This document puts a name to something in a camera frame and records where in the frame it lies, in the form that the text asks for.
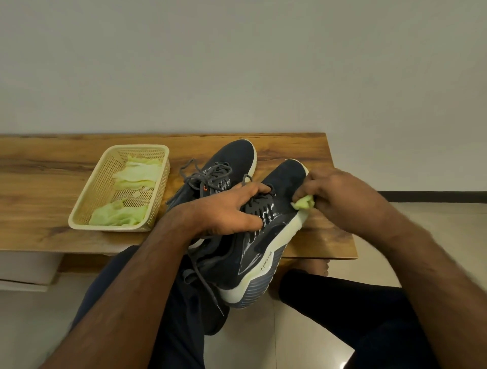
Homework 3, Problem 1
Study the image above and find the person's left hand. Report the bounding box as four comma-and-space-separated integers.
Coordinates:
178, 182, 271, 240

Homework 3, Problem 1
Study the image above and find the person's right hand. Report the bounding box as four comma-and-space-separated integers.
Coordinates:
292, 167, 404, 244

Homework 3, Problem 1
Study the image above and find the grey shoelace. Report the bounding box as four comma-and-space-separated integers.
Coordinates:
179, 159, 233, 193
186, 174, 275, 317

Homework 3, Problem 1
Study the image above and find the dark sneaker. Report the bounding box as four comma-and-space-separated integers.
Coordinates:
182, 159, 309, 309
166, 138, 258, 250

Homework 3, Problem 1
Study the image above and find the person's right forearm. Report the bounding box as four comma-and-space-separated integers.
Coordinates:
380, 218, 487, 369

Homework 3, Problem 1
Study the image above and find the person's left forearm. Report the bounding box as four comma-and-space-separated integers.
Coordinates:
40, 207, 202, 369

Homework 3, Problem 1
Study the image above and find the dark baseboard strip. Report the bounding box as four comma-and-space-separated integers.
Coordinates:
378, 191, 487, 203

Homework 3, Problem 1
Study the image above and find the cream plastic mesh basket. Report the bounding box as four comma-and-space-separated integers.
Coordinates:
68, 144, 171, 233

